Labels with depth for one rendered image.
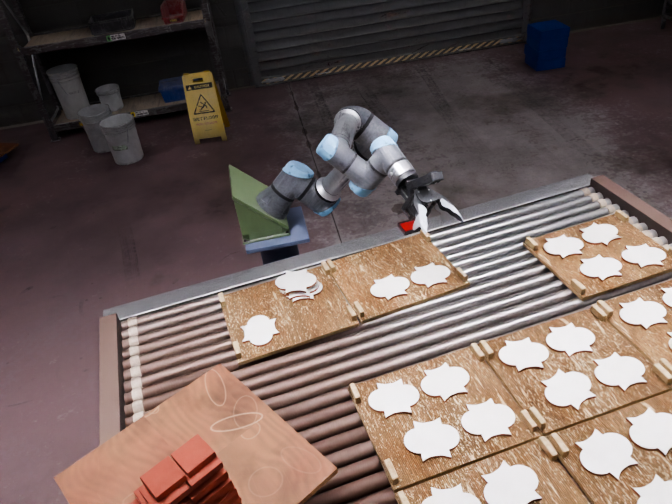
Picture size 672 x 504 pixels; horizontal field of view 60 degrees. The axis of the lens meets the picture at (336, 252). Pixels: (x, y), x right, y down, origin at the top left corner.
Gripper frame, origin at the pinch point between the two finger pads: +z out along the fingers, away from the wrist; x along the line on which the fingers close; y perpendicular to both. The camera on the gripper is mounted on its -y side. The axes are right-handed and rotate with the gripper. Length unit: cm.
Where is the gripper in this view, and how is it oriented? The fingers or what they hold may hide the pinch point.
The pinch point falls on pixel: (447, 226)
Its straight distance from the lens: 166.0
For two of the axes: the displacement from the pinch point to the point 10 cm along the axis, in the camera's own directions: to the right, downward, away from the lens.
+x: -8.1, 2.2, -5.5
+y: -3.4, 5.8, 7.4
